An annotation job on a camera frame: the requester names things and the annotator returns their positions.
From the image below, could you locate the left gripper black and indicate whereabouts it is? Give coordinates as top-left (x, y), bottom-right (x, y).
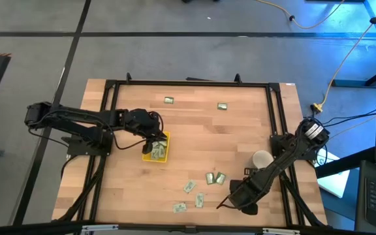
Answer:
top-left (124, 108), bottom-right (168, 155)

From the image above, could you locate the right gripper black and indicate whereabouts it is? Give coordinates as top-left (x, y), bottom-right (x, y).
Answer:
top-left (229, 177), bottom-right (266, 217)

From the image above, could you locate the yellow slotted plastic basket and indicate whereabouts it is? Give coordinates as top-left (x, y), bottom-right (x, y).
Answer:
top-left (142, 130), bottom-right (172, 163)

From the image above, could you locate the green packets pair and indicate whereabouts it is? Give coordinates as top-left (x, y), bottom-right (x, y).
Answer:
top-left (214, 171), bottom-right (227, 186)

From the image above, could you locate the white paper cup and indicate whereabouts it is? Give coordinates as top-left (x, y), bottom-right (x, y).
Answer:
top-left (252, 149), bottom-right (275, 170)

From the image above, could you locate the white board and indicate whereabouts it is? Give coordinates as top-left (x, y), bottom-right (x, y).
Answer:
top-left (316, 147), bottom-right (351, 199)

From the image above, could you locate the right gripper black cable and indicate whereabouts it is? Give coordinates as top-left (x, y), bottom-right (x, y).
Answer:
top-left (216, 195), bottom-right (245, 212)

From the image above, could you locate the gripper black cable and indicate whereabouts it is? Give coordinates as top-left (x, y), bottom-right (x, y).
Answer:
top-left (111, 110), bottom-right (165, 151)
top-left (216, 195), bottom-right (245, 212)

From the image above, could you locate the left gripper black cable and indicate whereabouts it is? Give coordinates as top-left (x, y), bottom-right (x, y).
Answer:
top-left (111, 110), bottom-right (165, 151)

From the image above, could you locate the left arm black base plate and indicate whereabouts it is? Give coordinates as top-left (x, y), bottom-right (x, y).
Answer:
top-left (66, 134), bottom-right (114, 157)

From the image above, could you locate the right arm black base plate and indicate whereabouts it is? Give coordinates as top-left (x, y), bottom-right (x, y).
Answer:
top-left (269, 133), bottom-right (321, 161)

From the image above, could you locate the black aluminium table frame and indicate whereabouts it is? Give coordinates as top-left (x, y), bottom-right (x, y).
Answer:
top-left (51, 72), bottom-right (328, 229)

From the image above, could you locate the beige cable with yellow plug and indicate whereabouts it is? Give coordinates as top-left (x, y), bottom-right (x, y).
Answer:
top-left (311, 0), bottom-right (376, 114)

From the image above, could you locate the black floor cable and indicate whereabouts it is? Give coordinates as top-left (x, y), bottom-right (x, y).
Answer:
top-left (321, 104), bottom-right (376, 129)

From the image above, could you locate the black camera rig crossbar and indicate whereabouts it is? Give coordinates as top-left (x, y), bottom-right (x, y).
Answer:
top-left (0, 220), bottom-right (376, 235)

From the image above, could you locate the grey floor cable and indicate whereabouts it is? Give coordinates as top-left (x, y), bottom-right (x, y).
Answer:
top-left (328, 102), bottom-right (376, 140)

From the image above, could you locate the black neighbouring table frame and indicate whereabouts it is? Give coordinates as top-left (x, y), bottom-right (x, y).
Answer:
top-left (330, 0), bottom-right (376, 88)

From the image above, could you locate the yellow floor cable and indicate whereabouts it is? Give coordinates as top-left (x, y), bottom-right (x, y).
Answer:
top-left (255, 0), bottom-right (347, 30)

